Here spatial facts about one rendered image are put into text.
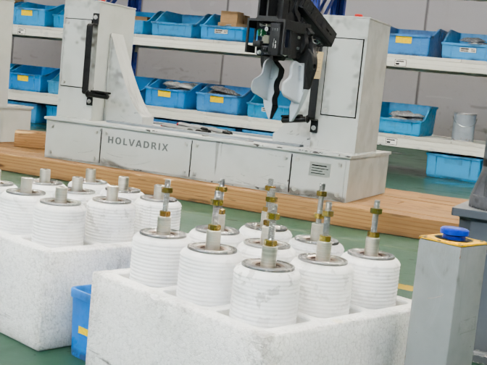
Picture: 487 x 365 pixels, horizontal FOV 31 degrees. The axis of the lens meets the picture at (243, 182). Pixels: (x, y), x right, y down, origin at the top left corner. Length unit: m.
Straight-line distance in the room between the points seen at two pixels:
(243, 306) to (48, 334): 0.50
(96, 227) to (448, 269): 0.73
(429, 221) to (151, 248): 2.01
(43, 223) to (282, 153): 1.99
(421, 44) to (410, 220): 2.94
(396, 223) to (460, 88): 6.55
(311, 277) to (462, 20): 8.62
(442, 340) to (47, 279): 0.70
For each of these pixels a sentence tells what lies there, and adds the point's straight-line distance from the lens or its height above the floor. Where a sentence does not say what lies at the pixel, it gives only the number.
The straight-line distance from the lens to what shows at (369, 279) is 1.39.
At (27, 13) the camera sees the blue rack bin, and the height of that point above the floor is 0.89.
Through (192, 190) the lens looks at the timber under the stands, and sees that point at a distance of 3.61.
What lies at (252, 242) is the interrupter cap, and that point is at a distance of 1.41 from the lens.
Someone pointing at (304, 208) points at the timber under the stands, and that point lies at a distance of 3.41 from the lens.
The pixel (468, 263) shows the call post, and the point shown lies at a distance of 1.27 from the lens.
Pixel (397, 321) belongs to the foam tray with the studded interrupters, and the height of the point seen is 0.17.
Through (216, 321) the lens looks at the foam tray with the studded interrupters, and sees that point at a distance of 1.23.
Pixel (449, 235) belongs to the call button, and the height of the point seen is 0.32.
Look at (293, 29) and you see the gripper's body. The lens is 1.34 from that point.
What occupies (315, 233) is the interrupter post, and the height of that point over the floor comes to 0.27.
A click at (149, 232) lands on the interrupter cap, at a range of 1.41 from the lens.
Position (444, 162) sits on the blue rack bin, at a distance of 6.03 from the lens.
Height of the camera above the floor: 0.50
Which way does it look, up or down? 6 degrees down
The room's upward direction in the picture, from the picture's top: 6 degrees clockwise
